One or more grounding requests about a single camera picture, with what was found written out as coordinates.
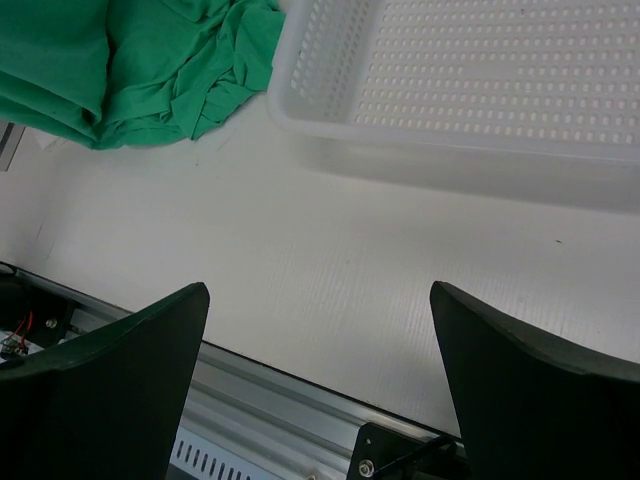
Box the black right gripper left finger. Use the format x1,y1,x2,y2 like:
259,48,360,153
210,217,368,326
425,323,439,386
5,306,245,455
1,282,209,479

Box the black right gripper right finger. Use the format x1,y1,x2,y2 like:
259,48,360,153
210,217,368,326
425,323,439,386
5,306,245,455
430,282,639,479

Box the green tank top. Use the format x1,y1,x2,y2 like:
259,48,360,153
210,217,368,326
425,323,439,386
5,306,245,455
1,1,285,150

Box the white perforated plastic basket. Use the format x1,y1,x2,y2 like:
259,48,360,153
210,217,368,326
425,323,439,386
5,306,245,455
267,0,640,166

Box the white slotted cable duct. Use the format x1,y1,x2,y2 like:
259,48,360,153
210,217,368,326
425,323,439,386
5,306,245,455
169,424,281,480

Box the black left base bracket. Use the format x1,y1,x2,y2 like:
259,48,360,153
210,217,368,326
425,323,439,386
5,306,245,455
1,262,76,362

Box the black base bracket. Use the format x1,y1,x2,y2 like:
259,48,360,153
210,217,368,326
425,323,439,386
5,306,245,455
1,262,76,362
346,423,472,480

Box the black right base bracket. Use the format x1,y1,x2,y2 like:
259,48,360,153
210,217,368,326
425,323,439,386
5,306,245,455
346,423,472,480

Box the front aluminium rail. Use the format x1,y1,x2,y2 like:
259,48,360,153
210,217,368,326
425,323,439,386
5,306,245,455
14,269,466,480

